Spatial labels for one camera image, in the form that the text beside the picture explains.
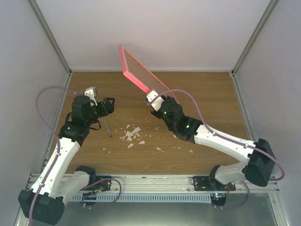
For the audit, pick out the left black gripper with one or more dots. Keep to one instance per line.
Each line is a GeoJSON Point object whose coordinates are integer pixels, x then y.
{"type": "Point", "coordinates": [110, 108]}

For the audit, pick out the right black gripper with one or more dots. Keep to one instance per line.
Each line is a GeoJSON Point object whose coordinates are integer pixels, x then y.
{"type": "Point", "coordinates": [165, 98]}

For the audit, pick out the clear handle screwdriver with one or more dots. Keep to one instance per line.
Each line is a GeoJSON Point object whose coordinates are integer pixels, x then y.
{"type": "Point", "coordinates": [108, 129]}

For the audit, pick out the pink photo frame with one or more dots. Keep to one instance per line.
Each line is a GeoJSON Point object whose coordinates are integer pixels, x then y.
{"type": "Point", "coordinates": [138, 74]}

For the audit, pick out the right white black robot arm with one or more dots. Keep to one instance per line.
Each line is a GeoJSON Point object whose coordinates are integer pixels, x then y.
{"type": "Point", "coordinates": [255, 163]}

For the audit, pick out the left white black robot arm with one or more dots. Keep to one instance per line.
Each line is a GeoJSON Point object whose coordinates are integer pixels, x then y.
{"type": "Point", "coordinates": [45, 201]}

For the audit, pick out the white debris pile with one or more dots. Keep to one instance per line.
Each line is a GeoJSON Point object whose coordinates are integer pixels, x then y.
{"type": "Point", "coordinates": [132, 135]}

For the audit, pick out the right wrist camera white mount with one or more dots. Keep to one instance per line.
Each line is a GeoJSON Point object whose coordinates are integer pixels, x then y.
{"type": "Point", "coordinates": [154, 100]}

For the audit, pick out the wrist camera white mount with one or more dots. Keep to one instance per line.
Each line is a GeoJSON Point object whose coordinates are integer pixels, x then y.
{"type": "Point", "coordinates": [91, 92]}
{"type": "Point", "coordinates": [154, 100]}

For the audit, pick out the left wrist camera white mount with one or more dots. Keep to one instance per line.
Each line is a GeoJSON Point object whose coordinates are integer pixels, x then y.
{"type": "Point", "coordinates": [91, 92]}

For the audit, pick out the left aluminium corner post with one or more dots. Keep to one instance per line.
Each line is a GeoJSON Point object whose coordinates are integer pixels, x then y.
{"type": "Point", "coordinates": [38, 13]}

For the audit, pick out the aluminium corner post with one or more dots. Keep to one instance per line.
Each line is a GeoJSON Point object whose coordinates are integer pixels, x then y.
{"type": "Point", "coordinates": [38, 13]}
{"type": "Point", "coordinates": [259, 27]}

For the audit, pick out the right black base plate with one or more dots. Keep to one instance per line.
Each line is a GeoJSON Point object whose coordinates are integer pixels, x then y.
{"type": "Point", "coordinates": [201, 183]}

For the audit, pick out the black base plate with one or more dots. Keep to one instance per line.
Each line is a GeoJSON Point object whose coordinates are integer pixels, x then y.
{"type": "Point", "coordinates": [201, 183]}
{"type": "Point", "coordinates": [102, 186]}

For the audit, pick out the aluminium front rail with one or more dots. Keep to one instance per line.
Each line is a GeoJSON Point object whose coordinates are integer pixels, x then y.
{"type": "Point", "coordinates": [167, 184]}

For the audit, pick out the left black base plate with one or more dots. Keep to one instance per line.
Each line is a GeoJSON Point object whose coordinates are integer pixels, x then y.
{"type": "Point", "coordinates": [102, 186]}

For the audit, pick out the grey slotted cable duct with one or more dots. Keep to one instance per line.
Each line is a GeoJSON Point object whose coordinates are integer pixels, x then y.
{"type": "Point", "coordinates": [127, 197]}

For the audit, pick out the right aluminium corner post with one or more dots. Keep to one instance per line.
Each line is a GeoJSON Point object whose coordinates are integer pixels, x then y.
{"type": "Point", "coordinates": [259, 27]}

